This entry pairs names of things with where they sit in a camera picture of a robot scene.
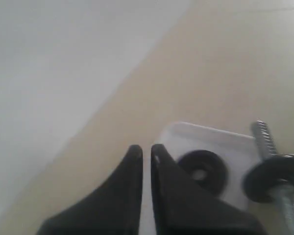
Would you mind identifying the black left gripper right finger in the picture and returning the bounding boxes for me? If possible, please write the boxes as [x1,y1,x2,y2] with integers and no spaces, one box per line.
[150,144,267,235]

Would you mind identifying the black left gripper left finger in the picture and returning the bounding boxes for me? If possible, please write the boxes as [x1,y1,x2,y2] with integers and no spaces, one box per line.
[37,145,143,235]

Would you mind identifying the black weight plate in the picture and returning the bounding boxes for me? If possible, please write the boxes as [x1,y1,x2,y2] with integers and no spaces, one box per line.
[177,149,229,197]

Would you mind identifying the white plastic tray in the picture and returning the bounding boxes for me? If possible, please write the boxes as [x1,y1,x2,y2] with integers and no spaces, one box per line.
[156,122,260,211]

